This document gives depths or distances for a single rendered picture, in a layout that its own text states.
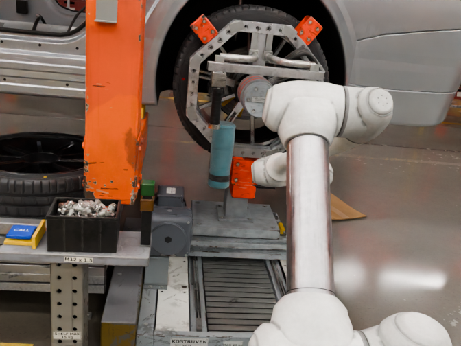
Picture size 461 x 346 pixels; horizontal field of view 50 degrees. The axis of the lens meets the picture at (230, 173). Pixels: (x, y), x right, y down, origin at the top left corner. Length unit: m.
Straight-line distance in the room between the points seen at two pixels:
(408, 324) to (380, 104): 0.51
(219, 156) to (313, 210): 0.88
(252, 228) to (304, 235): 1.20
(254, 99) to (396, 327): 1.08
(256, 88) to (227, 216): 0.72
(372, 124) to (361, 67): 0.96
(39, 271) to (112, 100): 0.71
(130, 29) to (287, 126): 0.59
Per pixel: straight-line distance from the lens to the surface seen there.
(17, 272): 1.95
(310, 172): 1.12
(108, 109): 1.57
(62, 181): 1.92
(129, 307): 1.84
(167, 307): 1.94
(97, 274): 1.89
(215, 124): 1.77
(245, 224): 2.27
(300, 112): 1.18
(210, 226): 2.22
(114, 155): 1.60
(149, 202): 1.48
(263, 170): 1.73
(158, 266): 2.00
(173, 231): 1.86
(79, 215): 1.51
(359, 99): 1.23
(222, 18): 2.02
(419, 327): 1.02
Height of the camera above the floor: 1.20
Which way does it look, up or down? 20 degrees down
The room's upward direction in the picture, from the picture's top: 6 degrees clockwise
